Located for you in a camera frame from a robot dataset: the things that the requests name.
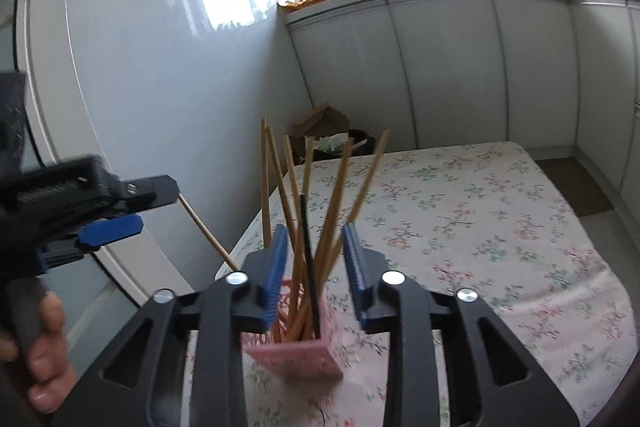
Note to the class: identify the pink perforated utensil holder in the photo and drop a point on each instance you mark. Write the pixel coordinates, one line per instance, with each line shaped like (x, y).
(302, 359)

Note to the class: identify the brown paper bag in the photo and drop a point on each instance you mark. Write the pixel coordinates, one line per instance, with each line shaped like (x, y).
(320, 122)

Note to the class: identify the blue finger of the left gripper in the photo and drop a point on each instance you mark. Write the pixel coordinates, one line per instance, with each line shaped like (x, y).
(101, 233)

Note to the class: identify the floral tablecloth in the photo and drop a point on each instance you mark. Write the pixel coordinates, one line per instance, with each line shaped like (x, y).
(482, 216)

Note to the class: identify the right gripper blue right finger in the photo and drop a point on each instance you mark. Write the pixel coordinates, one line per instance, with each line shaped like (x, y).
(360, 281)

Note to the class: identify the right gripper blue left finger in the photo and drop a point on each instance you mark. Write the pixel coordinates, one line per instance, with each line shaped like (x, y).
(271, 266)

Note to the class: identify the person's left hand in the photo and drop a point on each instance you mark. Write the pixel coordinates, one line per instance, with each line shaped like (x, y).
(48, 361)

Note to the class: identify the brown floor mat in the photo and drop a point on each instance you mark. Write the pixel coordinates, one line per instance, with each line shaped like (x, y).
(576, 185)

